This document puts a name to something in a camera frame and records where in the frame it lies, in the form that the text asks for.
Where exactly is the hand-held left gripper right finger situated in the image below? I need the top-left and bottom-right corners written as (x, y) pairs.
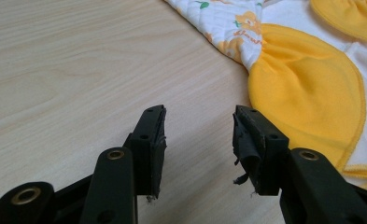
top-left (232, 105), bottom-right (290, 197)

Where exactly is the white and yellow baby garment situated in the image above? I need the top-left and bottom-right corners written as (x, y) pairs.
top-left (163, 0), bottom-right (367, 190)

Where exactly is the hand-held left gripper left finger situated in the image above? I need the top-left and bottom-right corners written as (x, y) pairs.
top-left (122, 104), bottom-right (168, 200)

